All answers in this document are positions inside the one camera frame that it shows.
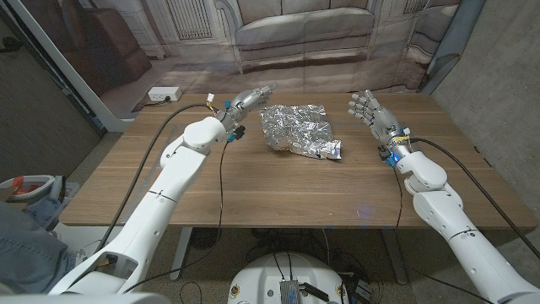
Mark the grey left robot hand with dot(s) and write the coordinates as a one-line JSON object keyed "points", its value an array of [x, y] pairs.
{"points": [[246, 103]]}

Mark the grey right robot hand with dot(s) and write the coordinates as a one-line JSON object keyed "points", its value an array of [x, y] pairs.
{"points": [[379, 118]]}

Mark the aluminum foil sheet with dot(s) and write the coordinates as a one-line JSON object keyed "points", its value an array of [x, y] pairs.
{"points": [[299, 131]]}

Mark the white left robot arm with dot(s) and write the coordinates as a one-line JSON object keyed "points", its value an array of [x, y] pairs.
{"points": [[160, 202]]}

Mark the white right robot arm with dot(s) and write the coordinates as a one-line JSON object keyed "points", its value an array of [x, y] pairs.
{"points": [[455, 219]]}

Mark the printed living room backdrop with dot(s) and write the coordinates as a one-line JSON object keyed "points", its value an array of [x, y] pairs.
{"points": [[295, 42]]}

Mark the white power strip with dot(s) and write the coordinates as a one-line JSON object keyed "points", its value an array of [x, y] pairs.
{"points": [[162, 93]]}

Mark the grey blue backdrop pole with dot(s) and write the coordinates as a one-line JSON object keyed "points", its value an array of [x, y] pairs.
{"points": [[453, 42]]}

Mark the dark round floor fan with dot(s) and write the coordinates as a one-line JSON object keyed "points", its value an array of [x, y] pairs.
{"points": [[205, 238]]}

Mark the grey power adapter box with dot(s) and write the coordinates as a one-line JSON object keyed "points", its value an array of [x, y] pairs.
{"points": [[363, 289]]}

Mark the white robot torso base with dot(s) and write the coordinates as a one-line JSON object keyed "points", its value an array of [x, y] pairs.
{"points": [[261, 278]]}

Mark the black connector bar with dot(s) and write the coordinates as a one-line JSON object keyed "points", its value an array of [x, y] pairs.
{"points": [[315, 292]]}

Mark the grey finned module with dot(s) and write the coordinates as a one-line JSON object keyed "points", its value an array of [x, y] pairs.
{"points": [[289, 293]]}

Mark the white container with orange item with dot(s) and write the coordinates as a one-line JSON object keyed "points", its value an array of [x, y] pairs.
{"points": [[40, 181]]}

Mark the blue fabric bundle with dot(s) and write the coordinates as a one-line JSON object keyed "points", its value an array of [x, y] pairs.
{"points": [[40, 211]]}

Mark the person leg in jeans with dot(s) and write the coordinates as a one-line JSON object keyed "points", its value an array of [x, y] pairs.
{"points": [[25, 253]]}

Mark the white backdrop frame pole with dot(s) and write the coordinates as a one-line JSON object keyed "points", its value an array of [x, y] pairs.
{"points": [[63, 65]]}

